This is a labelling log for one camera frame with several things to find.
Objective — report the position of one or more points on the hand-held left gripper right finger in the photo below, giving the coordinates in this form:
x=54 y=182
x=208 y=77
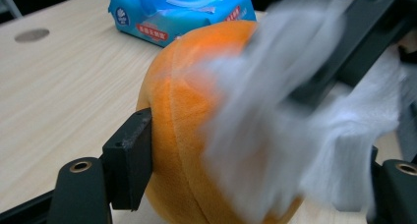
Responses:
x=375 y=184

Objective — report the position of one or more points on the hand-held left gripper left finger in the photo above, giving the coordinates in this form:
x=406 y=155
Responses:
x=128 y=158

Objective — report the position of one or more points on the orange plush toy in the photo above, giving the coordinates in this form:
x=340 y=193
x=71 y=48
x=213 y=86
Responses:
x=183 y=102

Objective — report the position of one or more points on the white wet wipe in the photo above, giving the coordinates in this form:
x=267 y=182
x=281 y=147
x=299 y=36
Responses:
x=262 y=135

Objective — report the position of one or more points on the blue wet wipe pack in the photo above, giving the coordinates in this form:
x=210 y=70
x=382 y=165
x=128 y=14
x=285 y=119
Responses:
x=183 y=24

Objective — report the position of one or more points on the white metal stand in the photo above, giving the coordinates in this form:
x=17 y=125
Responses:
x=8 y=3

